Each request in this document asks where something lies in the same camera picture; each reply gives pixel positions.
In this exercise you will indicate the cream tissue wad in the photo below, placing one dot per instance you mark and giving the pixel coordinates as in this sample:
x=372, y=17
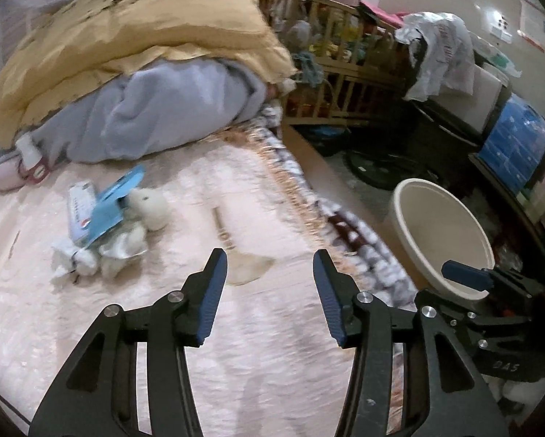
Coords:
x=149, y=207

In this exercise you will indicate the red-framed wall notice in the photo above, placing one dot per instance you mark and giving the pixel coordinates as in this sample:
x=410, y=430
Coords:
x=534, y=22

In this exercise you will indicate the wooden crib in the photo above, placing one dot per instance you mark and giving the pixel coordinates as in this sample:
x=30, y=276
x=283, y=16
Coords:
x=336, y=54

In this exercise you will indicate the blue storage box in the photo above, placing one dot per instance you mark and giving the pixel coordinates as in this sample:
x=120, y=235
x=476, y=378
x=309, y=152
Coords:
x=514, y=145

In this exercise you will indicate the white printed cloth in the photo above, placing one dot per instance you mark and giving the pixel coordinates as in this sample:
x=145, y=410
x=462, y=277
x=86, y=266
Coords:
x=441, y=50

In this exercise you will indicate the cream plastic basin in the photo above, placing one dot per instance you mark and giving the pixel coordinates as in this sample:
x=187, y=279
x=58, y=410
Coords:
x=441, y=232

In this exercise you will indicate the pink bedspread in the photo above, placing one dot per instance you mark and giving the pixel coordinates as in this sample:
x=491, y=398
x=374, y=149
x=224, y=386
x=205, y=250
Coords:
x=254, y=373

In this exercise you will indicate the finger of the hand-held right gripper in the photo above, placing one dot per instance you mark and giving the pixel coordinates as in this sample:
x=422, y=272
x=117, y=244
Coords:
x=454, y=312
x=466, y=275

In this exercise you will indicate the yellow blanket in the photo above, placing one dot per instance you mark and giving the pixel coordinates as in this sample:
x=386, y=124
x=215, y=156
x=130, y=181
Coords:
x=126, y=32

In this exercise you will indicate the blue packet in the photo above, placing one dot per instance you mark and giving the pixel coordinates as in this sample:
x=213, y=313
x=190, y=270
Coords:
x=115, y=200

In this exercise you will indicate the small white cardboard box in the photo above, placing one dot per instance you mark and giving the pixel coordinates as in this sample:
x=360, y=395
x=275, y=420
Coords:
x=82, y=209

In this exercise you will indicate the pink cloth roll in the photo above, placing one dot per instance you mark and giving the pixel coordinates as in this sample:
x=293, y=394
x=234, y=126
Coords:
x=6, y=175

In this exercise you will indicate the white wall socket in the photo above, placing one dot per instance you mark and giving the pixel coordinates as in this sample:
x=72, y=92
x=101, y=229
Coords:
x=500, y=25

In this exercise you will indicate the white bottle red label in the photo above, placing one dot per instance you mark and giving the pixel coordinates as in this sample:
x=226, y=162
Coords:
x=33, y=161

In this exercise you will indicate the lavender blanket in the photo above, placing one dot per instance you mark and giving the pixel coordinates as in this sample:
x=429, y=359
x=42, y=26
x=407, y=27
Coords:
x=163, y=104

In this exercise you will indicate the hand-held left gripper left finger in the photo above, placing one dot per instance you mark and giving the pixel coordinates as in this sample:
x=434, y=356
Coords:
x=211, y=300

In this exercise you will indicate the wooden stick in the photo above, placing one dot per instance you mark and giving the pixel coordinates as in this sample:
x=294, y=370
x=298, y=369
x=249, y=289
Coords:
x=223, y=230

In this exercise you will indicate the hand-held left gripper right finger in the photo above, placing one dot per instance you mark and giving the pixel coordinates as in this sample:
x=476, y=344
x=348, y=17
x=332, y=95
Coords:
x=334, y=300

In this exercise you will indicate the clear flat wrapper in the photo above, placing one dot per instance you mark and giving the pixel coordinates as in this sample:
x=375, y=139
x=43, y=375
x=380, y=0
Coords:
x=249, y=268

